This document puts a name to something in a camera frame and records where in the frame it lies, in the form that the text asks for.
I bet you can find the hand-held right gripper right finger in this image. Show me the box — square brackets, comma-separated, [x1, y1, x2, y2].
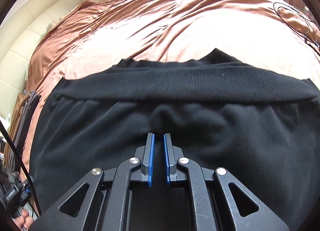
[163, 133, 290, 231]

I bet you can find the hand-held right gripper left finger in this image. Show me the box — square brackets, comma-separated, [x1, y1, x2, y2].
[30, 132, 156, 231]

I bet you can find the black sweatshirt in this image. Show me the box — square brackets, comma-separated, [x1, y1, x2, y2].
[29, 48, 320, 231]

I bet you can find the stack of folded clothes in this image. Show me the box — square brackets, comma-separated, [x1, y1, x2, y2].
[4, 90, 42, 174]

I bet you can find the person's left hand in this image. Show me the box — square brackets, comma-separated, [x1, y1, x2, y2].
[16, 210, 34, 230]

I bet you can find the brown bed cover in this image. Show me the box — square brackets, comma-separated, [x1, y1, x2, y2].
[21, 0, 320, 181]

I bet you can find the cream padded headboard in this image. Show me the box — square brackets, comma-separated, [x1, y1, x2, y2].
[0, 0, 100, 119]

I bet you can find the black device with cables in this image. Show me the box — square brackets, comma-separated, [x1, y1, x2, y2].
[0, 121, 42, 216]

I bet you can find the thin black cable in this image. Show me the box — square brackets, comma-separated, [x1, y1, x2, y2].
[272, 1, 320, 54]

